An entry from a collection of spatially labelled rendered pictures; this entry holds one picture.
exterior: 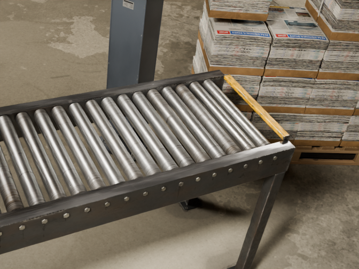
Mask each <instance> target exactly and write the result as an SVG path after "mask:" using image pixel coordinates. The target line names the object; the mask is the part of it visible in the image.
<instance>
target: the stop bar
mask: <svg viewBox="0 0 359 269"><path fill-rule="evenodd" d="M224 79H225V80H226V82H227V83H228V84H229V85H230V86H231V87H232V88H233V89H234V90H235V91H236V92H237V93H238V94H239V95H240V96H241V97H242V98H243V99H244V100H245V101H246V102H247V103H248V104H249V105H250V106H251V107H252V108H253V109H254V110H255V112H256V113H257V114H258V115H259V116H260V117H261V118H262V119H263V120H264V121H265V122H266V123H267V124H268V125H269V126H270V127H271V128H272V129H273V130H274V131H275V132H276V133H277V134H278V135H279V136H280V137H281V138H282V139H283V140H288V139H289V138H290V135H289V134H288V133H287V132H286V131H285V130H284V129H283V128H282V127H281V126H280V125H279V124H278V123H277V122H276V121H275V120H274V119H273V118H272V117H271V116H270V115H269V114H268V113H267V112H266V111H265V110H264V109H263V108H262V107H261V106H260V105H259V104H258V103H257V101H256V100H255V99H254V98H253V97H252V96H251V95H250V94H249V93H248V92H247V91H246V90H245V89H244V88H243V87H242V86H241V85H240V84H239V83H238V82H237V81H236V80H235V79H234V78H233V77H232V76H231V75H230V74H229V75H225V76H224Z"/></svg>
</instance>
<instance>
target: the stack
mask: <svg viewBox="0 0 359 269"><path fill-rule="evenodd" d="M203 7H204V8H203V15H202V19H200V23H199V32H200V36H201V39H202V42H203V45H204V48H205V51H206V56H207V59H208V62H209V67H210V66H215V67H239V68H258V69H263V68H264V67H265V68H266V69H286V70H305V71H316V72H317V71H318V70H319V71H320V72H332V73H352V74H359V41H340V40H329V39H328V37H327V36H326V34H325V33H324V32H323V31H322V29H321V27H320V26H319V25H318V23H317V22H316V21H315V19H314V18H313V16H312V15H311V14H310V13H309V11H308V10H307V9H306V8H304V7H296V6H282V5H270V8H269V10H268V13H269V15H268V17H267V20H266V21H255V20H240V19H225V18H209V17H208V13H207V8H206V1H205V2H204V5H203ZM196 46H197V47H196V56H193V62H192V65H193V71H194V73H195V74H197V73H204V72H208V70H207V67H206V63H205V60H204V56H203V53H202V50H201V46H200V43H199V39H198V40H197V44H196ZM230 75H231V76H232V77H233V78H234V79H235V80H236V81H237V82H238V83H239V84H240V85H241V86H242V87H243V88H244V89H245V90H246V91H247V92H248V93H249V94H250V95H251V96H252V97H253V98H254V99H255V100H256V101H257V103H258V104H259V105H260V106H279V107H303V108H305V107H306V108H332V109H354V108H356V109H359V81H356V80H331V79H317V78H305V77H281V76H264V75H263V76H254V75H232V74H230ZM222 92H223V93H224V94H225V95H226V96H227V97H228V98H229V99H230V100H231V101H232V102H233V103H234V105H249V104H248V103H247V102H246V101H245V100H244V99H243V98H242V97H241V96H240V95H239V94H238V93H237V92H236V91H235V90H234V89H233V88H232V87H231V86H230V85H229V84H228V83H227V82H226V80H224V83H223V88H222ZM241 112H242V113H243V114H244V115H245V116H246V117H247V118H248V119H249V121H250V122H251V123H252V124H253V125H254V126H255V127H256V128H257V129H258V130H259V131H260V132H261V133H262V134H263V136H264V137H265V138H266V139H282V138H281V137H280V136H279V135H278V134H277V133H276V132H275V131H274V130H273V129H272V128H271V127H270V126H269V125H268V124H267V123H266V122H265V121H264V120H263V119H262V118H261V117H260V116H259V115H258V114H257V113H256V112H254V111H253V112H247V111H241ZM268 114H269V115H270V116H271V117H272V118H273V119H274V120H275V121H276V122H277V123H278V124H279V125H280V126H281V127H282V128H283V129H284V130H285V131H286V132H287V133H288V134H289V135H290V138H289V139H290V140H293V139H294V140H322V141H340V140H342V141H359V115H352V116H349V115H322V114H304V113H303V114H296V113H268ZM294 147H295V151H294V153H293V156H292V159H291V161H290V164H323V165H359V147H344V146H342V148H338V147H334V146H320V147H312V146H299V145H294ZM301 152H305V153H349V154H356V155H355V158H354V159H353V160H333V159H300V155H301Z"/></svg>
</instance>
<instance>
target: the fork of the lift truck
mask: <svg viewBox="0 0 359 269"><path fill-rule="evenodd" d="M355 155H356V154H349V153H305V152H301V155H300V157H313V158H327V159H354V158H355Z"/></svg>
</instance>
